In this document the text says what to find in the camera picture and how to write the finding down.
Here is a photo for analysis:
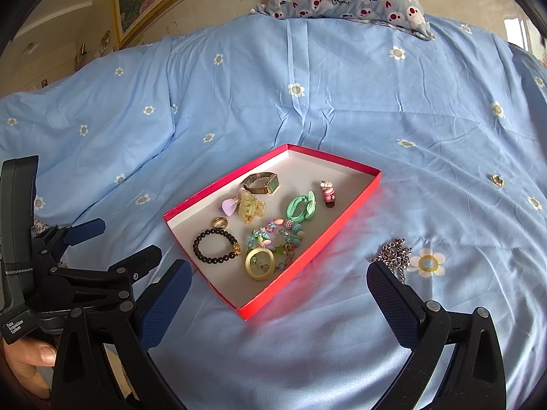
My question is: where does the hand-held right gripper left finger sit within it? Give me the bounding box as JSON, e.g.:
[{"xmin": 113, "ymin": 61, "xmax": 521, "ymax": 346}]
[{"xmin": 50, "ymin": 260, "xmax": 193, "ymax": 410}]

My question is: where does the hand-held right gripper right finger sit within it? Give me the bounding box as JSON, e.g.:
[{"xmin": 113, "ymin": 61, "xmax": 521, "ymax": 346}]
[{"xmin": 366, "ymin": 261, "xmax": 519, "ymax": 410}]

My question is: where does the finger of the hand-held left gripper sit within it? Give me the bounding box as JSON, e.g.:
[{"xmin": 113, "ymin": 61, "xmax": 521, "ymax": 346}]
[
  {"xmin": 32, "ymin": 218, "xmax": 107, "ymax": 261},
  {"xmin": 55, "ymin": 245, "xmax": 164, "ymax": 304}
]

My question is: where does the silver chain necklace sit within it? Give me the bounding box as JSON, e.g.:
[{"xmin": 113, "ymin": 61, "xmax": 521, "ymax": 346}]
[{"xmin": 370, "ymin": 238, "xmax": 413, "ymax": 283}]

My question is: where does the dark bead bracelet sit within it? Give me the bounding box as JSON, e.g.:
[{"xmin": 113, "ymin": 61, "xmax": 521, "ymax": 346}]
[{"xmin": 192, "ymin": 228, "xmax": 241, "ymax": 264}]

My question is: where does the pale yellow bangle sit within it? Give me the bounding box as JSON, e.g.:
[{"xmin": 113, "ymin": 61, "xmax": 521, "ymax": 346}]
[{"xmin": 244, "ymin": 248, "xmax": 277, "ymax": 283}]

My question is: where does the red cardboard box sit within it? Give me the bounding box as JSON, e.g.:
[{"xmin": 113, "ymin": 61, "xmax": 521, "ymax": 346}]
[{"xmin": 162, "ymin": 144, "xmax": 382, "ymax": 322}]

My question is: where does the purple hair tie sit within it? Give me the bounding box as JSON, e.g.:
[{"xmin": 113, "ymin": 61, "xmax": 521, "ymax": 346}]
[{"xmin": 220, "ymin": 196, "xmax": 244, "ymax": 218}]

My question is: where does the blue crystal bead bracelet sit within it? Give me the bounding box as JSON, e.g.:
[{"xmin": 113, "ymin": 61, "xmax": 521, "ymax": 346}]
[{"xmin": 248, "ymin": 228, "xmax": 300, "ymax": 272}]

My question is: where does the colourful bead bracelet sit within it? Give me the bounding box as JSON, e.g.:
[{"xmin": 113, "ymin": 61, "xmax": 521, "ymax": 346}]
[{"xmin": 265, "ymin": 218, "xmax": 306, "ymax": 244}]

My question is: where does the person's left hand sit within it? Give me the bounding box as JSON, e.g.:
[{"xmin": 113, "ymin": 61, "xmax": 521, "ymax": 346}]
[{"xmin": 0, "ymin": 335, "xmax": 58, "ymax": 402}]

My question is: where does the yellow hair claw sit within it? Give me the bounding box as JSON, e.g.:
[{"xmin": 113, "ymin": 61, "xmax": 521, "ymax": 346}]
[{"xmin": 237, "ymin": 189, "xmax": 266, "ymax": 225}]

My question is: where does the gold wristwatch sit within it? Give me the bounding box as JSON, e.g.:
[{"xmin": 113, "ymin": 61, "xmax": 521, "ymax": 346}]
[{"xmin": 241, "ymin": 172, "xmax": 281, "ymax": 197}]

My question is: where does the blue flowered bedsheet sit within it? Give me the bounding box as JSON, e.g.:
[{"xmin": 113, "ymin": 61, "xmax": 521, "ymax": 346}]
[{"xmin": 0, "ymin": 13, "xmax": 547, "ymax": 410}]

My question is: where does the green hair tie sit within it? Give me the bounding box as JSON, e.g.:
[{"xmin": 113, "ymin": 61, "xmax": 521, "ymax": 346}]
[{"xmin": 286, "ymin": 191, "xmax": 318, "ymax": 223}]

